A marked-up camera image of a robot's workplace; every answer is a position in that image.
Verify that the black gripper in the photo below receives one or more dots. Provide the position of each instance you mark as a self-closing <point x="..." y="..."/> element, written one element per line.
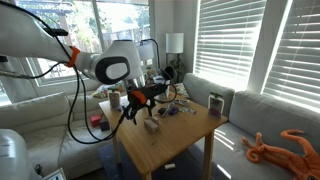
<point x="144" y="97"/>

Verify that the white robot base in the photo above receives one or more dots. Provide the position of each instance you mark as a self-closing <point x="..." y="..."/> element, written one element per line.
<point x="14" y="160"/>

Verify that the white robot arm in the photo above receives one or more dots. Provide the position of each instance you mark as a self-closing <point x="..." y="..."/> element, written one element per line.
<point x="21" y="35"/>

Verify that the wooden chip front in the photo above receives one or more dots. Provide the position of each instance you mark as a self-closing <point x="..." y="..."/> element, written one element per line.
<point x="151" y="126"/>

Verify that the wooden side table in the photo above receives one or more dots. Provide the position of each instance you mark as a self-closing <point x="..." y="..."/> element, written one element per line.
<point x="148" y="151"/>

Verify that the grey sofa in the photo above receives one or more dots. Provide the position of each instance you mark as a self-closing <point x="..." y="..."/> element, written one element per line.
<point x="249" y="113"/>

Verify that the orange octopus plush toy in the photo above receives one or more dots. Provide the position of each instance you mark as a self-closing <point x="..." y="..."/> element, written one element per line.
<point x="306" y="167"/>

